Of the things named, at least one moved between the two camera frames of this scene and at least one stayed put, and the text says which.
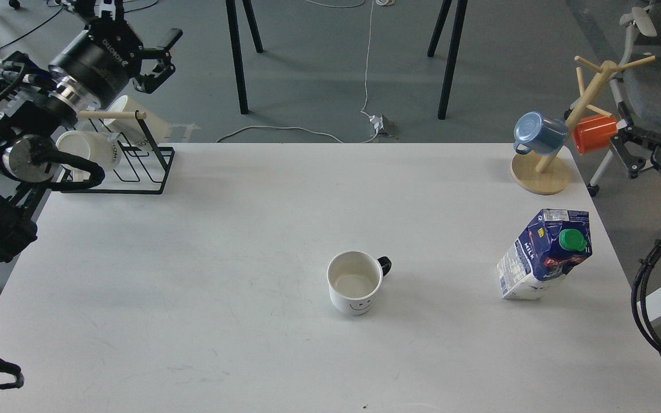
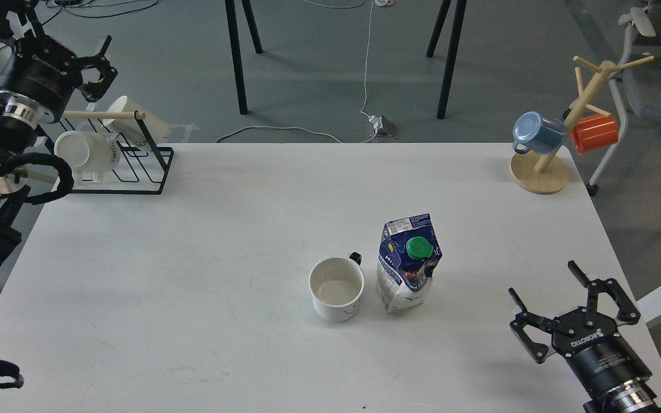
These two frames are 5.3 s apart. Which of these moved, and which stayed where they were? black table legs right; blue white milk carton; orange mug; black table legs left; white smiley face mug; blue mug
Moved: white smiley face mug; blue white milk carton
Stayed: black table legs right; black table legs left; orange mug; blue mug
